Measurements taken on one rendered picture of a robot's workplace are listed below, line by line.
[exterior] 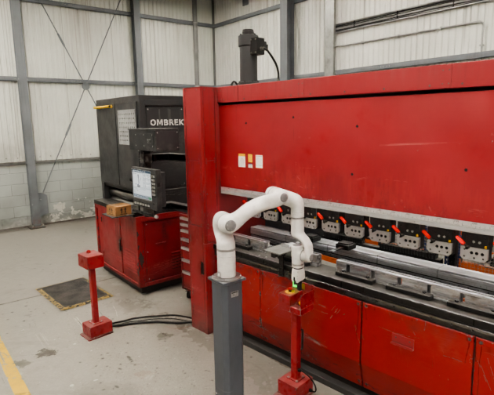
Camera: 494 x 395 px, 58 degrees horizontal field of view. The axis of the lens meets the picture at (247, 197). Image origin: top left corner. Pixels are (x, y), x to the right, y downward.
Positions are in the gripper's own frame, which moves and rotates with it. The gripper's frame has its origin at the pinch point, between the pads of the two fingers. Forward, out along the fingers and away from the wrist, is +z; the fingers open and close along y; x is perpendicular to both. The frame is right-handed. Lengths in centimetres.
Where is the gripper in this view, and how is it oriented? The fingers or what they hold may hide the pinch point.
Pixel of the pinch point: (299, 287)
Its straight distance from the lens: 317.0
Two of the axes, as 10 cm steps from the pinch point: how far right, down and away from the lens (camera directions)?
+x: 7.2, 1.1, -6.9
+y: -6.9, 2.1, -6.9
